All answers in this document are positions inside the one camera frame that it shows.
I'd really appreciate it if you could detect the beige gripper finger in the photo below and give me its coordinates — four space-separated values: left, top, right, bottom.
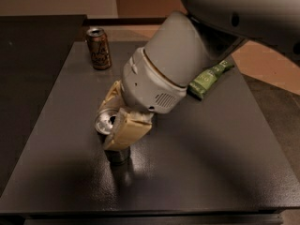
97 81 126 114
104 108 154 151

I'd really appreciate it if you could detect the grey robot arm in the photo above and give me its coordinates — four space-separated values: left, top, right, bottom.
95 0 300 151

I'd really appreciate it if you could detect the green jalapeno chip bag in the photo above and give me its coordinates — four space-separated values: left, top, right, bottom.
187 60 234 100

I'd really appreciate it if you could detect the blue silver can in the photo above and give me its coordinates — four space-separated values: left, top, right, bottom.
94 108 131 166

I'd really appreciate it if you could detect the orange soda can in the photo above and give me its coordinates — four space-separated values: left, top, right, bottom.
86 27 112 70

